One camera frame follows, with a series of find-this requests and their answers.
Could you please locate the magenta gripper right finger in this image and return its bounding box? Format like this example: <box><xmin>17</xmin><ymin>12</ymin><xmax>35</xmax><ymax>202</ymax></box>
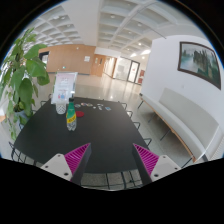
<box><xmin>132</xmin><ymin>144</ymin><xmax>180</xmax><ymax>185</ymax></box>

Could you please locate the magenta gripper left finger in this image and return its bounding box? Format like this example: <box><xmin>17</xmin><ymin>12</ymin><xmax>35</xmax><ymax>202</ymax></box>
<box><xmin>41</xmin><ymin>143</ymin><xmax>92</xmax><ymax>185</ymax></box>

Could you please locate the green plastic water bottle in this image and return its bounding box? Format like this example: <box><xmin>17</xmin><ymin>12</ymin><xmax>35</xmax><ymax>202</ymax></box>
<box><xmin>66</xmin><ymin>98</ymin><xmax>77</xmax><ymax>131</ymax></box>

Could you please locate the red round coaster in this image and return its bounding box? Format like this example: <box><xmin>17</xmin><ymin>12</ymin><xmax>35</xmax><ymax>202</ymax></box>
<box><xmin>76</xmin><ymin>111</ymin><xmax>84</xmax><ymax>117</ymax></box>

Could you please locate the black table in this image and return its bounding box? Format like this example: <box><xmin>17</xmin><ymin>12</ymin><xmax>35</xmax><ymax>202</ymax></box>
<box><xmin>8</xmin><ymin>96</ymin><xmax>153</xmax><ymax>189</ymax></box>

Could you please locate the clear patterned glass cup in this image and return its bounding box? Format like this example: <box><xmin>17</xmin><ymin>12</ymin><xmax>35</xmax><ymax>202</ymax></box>
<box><xmin>56</xmin><ymin>103</ymin><xmax>66</xmax><ymax>115</ymax></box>

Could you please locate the white long bench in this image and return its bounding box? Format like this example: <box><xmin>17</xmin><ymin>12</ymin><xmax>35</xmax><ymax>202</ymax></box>
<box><xmin>140</xmin><ymin>88</ymin><xmax>224</xmax><ymax>161</ymax></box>

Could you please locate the white sign stand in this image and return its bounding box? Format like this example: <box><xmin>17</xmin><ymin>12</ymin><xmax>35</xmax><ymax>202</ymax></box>
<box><xmin>51</xmin><ymin>72</ymin><xmax>78</xmax><ymax>104</ymax></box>

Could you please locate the green leafy potted plant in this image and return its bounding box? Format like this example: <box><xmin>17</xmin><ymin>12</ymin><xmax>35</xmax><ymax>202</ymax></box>
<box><xmin>0</xmin><ymin>28</ymin><xmax>50</xmax><ymax>140</ymax></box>

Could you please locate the framed landscape painting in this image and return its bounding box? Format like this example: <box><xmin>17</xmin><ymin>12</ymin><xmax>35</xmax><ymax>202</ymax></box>
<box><xmin>178</xmin><ymin>41</ymin><xmax>221</xmax><ymax>89</ymax></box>

